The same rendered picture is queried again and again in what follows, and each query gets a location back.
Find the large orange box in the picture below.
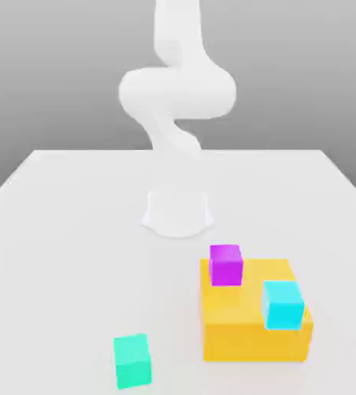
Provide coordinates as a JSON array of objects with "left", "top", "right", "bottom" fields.
[{"left": 199, "top": 258, "right": 314, "bottom": 363}]

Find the small purple cube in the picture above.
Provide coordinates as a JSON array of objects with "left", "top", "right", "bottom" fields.
[{"left": 209, "top": 244, "right": 244, "bottom": 287}]

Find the small green cube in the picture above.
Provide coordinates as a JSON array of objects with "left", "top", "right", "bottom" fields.
[{"left": 113, "top": 333, "right": 153, "bottom": 390}]

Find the small cyan cube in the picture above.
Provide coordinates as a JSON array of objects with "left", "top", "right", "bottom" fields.
[{"left": 261, "top": 279, "right": 306, "bottom": 331}]

